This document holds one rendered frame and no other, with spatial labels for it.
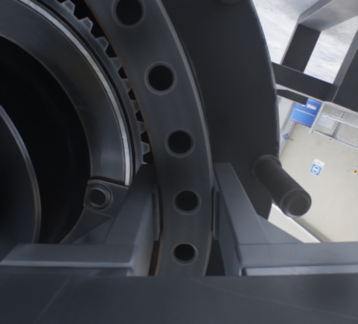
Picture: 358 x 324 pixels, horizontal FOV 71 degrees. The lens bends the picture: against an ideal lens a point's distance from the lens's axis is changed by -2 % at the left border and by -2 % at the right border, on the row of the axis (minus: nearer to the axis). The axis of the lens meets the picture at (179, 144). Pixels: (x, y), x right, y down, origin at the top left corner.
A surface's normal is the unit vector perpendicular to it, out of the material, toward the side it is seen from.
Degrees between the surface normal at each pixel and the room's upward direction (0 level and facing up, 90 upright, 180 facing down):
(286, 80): 90
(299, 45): 90
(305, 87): 90
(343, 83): 90
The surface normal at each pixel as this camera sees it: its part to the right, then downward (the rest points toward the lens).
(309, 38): -0.11, 0.23
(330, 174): -0.86, -0.17
